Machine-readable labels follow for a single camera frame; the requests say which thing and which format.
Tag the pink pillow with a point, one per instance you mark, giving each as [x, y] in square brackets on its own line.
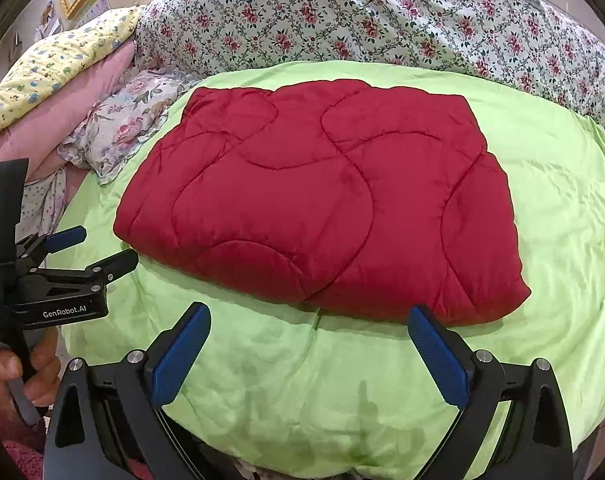
[57, 125]

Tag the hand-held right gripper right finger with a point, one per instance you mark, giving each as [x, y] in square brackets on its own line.
[440, 360]

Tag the person's left forearm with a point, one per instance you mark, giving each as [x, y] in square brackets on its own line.
[7, 445]

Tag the person's left hand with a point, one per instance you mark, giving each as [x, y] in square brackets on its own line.
[47, 365]

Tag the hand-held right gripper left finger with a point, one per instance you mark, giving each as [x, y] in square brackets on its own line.
[180, 355]

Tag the red quilted puffer jacket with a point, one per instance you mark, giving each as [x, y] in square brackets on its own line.
[307, 200]

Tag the pale floral cloth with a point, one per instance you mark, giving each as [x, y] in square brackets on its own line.
[45, 200]

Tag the light green blanket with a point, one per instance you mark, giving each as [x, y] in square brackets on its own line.
[307, 385]

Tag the large-flower print pillow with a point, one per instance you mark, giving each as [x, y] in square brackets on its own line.
[127, 120]

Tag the white rose-print quilt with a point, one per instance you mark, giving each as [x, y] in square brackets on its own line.
[382, 20]

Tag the yellow floral pillow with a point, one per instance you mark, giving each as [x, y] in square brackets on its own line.
[57, 65]

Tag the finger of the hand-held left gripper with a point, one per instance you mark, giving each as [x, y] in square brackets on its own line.
[67, 238]
[112, 264]

